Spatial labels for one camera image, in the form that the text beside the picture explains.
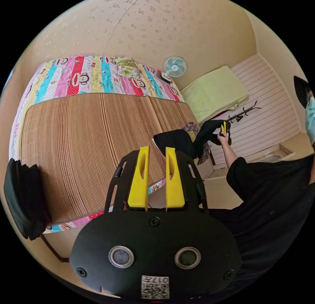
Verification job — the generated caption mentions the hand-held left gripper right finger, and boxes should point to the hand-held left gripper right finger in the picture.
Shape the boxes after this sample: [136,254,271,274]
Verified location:
[165,147,186,212]

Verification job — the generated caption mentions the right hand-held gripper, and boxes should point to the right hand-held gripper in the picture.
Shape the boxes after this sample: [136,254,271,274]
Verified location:
[220,120,232,145]

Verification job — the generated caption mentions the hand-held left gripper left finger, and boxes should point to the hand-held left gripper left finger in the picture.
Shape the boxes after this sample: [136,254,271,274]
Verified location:
[127,146,150,209]

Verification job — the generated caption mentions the black pants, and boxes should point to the black pants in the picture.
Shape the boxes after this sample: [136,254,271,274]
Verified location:
[153,119,232,160]

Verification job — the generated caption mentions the person's right forearm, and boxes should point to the person's right forearm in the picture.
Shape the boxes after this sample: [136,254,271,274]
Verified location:
[221,142,239,169]

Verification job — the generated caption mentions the black coat rack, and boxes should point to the black coat rack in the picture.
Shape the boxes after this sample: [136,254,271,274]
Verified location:
[228,99,262,124]

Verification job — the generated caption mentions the pile of floral clothes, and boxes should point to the pile of floral clothes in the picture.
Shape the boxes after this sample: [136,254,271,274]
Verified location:
[183,121,212,165]

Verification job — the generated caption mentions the pale green covered cupboard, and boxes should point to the pale green covered cupboard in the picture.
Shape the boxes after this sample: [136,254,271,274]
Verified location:
[180,65,249,124]

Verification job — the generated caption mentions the bed with woven mat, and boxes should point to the bed with woven mat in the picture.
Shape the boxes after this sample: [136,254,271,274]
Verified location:
[9,55,201,234]

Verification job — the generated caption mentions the white fan with teal blades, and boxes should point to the white fan with teal blades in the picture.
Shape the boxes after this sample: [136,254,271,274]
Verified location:
[157,54,188,83]

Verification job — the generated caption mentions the person's body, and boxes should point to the person's body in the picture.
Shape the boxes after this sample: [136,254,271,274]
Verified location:
[208,75,315,299]

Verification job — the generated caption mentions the green floral pillow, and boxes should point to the green floral pillow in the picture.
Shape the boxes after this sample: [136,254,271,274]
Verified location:
[114,57,143,78]

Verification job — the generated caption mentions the pile of black clothes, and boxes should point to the pile of black clothes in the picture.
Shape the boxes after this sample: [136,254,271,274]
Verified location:
[4,158,52,240]

